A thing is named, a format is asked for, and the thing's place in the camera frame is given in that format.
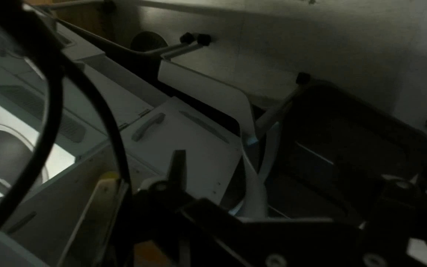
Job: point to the white toy kitchen unit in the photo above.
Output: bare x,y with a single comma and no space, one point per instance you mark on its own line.
184,153

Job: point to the white arched cabinet door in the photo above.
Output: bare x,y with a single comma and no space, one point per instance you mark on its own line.
203,89

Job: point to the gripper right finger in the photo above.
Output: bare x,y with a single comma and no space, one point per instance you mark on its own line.
391,223

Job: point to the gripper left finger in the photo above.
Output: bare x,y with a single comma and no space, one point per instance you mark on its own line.
95,223

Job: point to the grey rod with black cap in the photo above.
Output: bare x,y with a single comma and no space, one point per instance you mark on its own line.
187,37
203,39

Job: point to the dark round disc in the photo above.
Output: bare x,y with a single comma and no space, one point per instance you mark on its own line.
147,40

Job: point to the black stand with grey top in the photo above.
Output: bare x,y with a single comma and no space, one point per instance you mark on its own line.
351,128

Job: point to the brown wooden board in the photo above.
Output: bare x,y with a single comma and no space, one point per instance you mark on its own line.
81,17

